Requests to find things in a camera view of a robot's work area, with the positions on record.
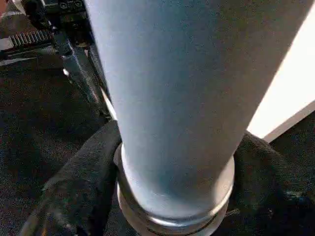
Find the white plastic table leg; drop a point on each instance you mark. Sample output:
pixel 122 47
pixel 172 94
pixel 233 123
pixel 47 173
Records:
pixel 187 98

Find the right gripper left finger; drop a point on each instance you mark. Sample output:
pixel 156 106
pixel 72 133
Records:
pixel 78 187

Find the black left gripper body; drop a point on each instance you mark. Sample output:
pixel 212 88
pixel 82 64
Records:
pixel 49 19

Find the white plastic table top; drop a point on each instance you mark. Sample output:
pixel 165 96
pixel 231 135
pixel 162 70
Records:
pixel 295 88

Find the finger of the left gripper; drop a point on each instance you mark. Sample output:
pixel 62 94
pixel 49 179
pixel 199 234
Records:
pixel 83 73

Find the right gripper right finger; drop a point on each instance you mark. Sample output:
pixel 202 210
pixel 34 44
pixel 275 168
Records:
pixel 270 191

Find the black work mat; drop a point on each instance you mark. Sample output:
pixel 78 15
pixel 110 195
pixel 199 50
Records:
pixel 39 123

